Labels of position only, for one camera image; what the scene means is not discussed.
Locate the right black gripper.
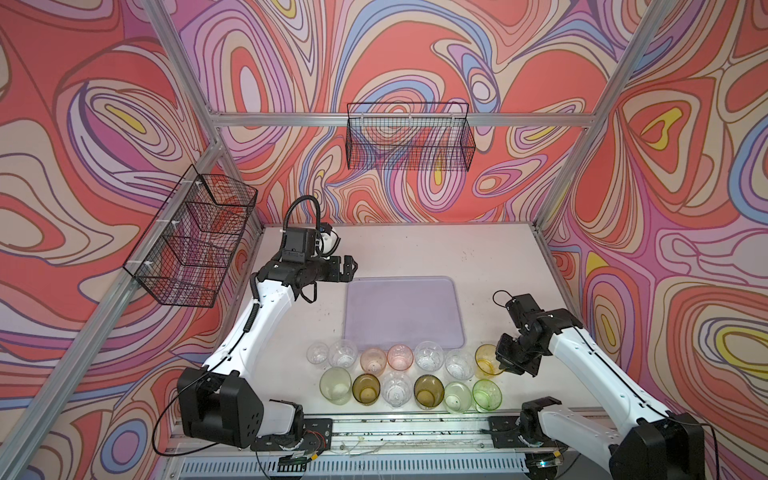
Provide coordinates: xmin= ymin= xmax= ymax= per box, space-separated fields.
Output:
xmin=495 ymin=332 xmax=544 ymax=377

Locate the yellow plastic cup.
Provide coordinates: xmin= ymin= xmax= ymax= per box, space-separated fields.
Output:
xmin=474 ymin=344 xmax=504 ymax=379

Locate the bright green cup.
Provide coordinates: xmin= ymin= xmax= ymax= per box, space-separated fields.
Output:
xmin=472 ymin=379 xmax=503 ymax=412

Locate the clear faceted cup back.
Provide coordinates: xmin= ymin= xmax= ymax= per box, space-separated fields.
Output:
xmin=413 ymin=341 xmax=445 ymax=372

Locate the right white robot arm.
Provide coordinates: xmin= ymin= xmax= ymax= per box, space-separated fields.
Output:
xmin=495 ymin=295 xmax=706 ymax=479

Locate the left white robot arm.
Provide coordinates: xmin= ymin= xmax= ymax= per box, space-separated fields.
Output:
xmin=177 ymin=255 xmax=358 ymax=449

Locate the lilac plastic tray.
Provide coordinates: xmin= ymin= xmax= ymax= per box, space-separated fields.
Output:
xmin=343 ymin=276 xmax=465 ymax=350

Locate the pale green cup front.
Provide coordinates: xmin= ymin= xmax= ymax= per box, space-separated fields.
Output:
xmin=443 ymin=381 xmax=474 ymax=414

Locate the small clear cup far left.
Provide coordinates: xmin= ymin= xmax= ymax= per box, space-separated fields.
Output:
xmin=306 ymin=341 xmax=330 ymax=366

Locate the amber cup right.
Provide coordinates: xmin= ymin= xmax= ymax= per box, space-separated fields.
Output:
xmin=413 ymin=374 xmax=445 ymax=410

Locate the amber cup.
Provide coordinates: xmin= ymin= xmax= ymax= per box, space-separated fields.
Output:
xmin=352 ymin=373 xmax=381 ymax=406
xmin=413 ymin=374 xmax=445 ymax=410

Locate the peach cup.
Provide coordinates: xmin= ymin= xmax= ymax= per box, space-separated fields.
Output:
xmin=360 ymin=347 xmax=388 ymax=376

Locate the pale green large cup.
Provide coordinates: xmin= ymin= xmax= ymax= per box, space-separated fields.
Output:
xmin=319 ymin=367 xmax=352 ymax=405

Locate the pink cup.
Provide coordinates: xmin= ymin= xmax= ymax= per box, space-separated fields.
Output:
xmin=387 ymin=344 xmax=414 ymax=371

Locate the amber cup left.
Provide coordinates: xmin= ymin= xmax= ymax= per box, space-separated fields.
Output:
xmin=352 ymin=373 xmax=381 ymax=406

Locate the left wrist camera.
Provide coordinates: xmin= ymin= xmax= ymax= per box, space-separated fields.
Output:
xmin=280 ymin=227 xmax=341 ymax=263

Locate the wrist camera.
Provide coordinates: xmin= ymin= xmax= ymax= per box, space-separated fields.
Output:
xmin=280 ymin=227 xmax=341 ymax=263
xmin=504 ymin=294 xmax=542 ymax=326

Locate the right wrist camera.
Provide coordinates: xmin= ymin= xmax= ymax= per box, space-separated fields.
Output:
xmin=504 ymin=294 xmax=542 ymax=326

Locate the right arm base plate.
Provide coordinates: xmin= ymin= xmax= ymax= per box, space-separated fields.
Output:
xmin=487 ymin=415 xmax=569 ymax=451

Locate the black wire basket left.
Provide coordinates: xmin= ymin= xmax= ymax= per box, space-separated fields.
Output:
xmin=123 ymin=166 xmax=258 ymax=308

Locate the black wire basket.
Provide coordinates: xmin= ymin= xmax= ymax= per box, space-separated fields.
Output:
xmin=123 ymin=166 xmax=258 ymax=308
xmin=345 ymin=100 xmax=476 ymax=172

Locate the black wire basket back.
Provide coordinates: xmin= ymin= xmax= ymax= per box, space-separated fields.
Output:
xmin=345 ymin=100 xmax=476 ymax=172

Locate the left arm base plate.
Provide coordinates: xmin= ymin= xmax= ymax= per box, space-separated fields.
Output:
xmin=251 ymin=417 xmax=333 ymax=454

